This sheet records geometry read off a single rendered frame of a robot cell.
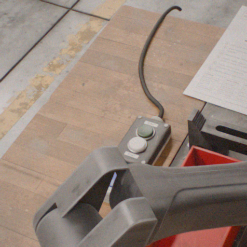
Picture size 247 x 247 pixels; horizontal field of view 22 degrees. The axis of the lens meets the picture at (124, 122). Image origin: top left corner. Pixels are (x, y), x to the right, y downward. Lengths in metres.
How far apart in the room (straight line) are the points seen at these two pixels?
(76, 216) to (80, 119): 0.65
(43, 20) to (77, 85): 1.70
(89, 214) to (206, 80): 0.71
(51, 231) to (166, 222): 0.11
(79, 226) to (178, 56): 0.79
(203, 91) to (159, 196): 0.70
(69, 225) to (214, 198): 0.13
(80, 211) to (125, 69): 0.74
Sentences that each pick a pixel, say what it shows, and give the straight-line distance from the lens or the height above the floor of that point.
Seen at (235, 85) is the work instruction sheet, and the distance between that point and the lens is 1.25.
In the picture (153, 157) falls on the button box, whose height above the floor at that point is 0.92.
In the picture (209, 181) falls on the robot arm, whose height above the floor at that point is 1.31.
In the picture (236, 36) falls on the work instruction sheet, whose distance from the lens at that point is 1.35.
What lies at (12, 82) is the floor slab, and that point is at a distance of 2.70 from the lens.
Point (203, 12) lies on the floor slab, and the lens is 2.87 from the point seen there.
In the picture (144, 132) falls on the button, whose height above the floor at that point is 0.94.
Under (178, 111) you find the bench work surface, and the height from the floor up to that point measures 0.90.
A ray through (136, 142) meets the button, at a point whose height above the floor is 0.94.
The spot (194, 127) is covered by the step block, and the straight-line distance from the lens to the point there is 1.08.
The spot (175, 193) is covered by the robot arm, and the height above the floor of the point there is 1.33.
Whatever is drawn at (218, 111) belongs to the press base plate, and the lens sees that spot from 1.20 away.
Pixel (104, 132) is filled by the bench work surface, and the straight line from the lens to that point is 1.19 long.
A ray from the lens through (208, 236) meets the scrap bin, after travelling 1.03.
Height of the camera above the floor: 1.78
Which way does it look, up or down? 47 degrees down
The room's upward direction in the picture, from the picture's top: 10 degrees counter-clockwise
